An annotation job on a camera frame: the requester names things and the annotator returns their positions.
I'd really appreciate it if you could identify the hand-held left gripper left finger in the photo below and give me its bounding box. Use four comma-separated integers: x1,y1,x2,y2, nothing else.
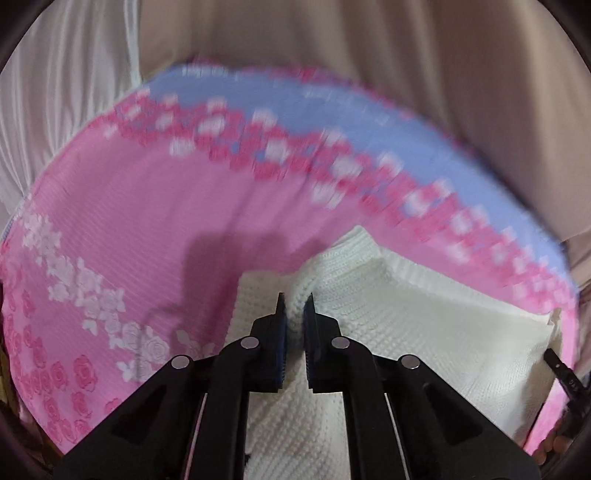
54,292,287,480

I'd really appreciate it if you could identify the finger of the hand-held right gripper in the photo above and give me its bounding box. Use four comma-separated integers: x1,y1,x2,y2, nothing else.
543,349,579,401

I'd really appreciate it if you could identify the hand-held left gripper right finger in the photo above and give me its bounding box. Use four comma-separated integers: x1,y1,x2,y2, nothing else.
302,292,542,480

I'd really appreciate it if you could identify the white knit garment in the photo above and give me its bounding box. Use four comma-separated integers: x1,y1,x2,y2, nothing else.
225,224,562,480

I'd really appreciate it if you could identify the person's right hand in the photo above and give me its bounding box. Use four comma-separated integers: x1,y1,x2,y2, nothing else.
536,425,574,467

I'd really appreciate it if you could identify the pink floral blanket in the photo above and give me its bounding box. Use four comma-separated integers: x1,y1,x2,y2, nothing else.
0,58,583,464

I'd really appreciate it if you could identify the beige curtain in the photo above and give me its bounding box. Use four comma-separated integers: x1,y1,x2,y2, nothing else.
137,0,591,296

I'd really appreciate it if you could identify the white curtain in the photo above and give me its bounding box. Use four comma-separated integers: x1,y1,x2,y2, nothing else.
0,0,149,232

